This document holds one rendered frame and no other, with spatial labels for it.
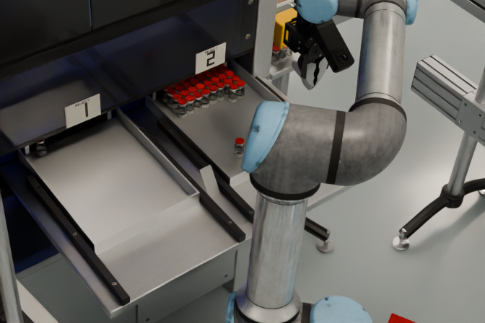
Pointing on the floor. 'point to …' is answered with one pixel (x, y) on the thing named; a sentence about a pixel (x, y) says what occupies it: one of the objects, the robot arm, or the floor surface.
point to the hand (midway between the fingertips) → (312, 86)
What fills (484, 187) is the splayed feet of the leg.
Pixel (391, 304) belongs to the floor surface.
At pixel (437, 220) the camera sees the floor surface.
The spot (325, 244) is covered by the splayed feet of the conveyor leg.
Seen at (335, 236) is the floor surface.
